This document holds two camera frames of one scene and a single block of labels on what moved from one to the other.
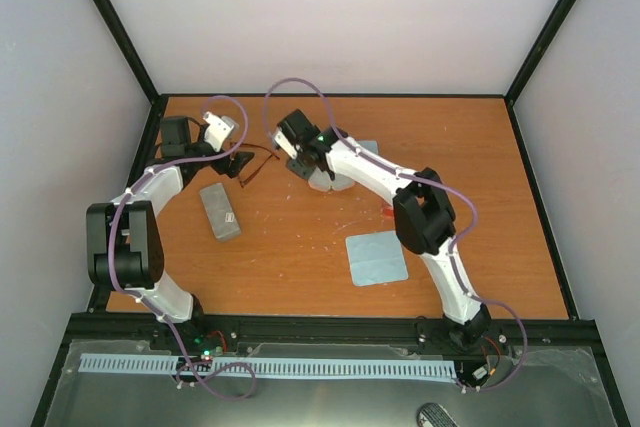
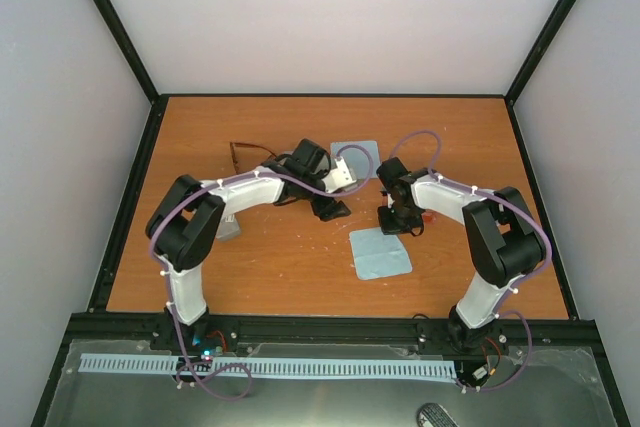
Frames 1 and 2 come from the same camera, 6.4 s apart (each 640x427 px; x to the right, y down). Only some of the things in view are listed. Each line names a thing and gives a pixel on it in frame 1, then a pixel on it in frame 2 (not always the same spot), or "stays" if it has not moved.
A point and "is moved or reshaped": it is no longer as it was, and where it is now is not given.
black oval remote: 436,415 stays
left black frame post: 111,18 stays
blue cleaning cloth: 376,258 is moved or reshaped
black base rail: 316,333 stays
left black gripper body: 220,167 -> 325,209
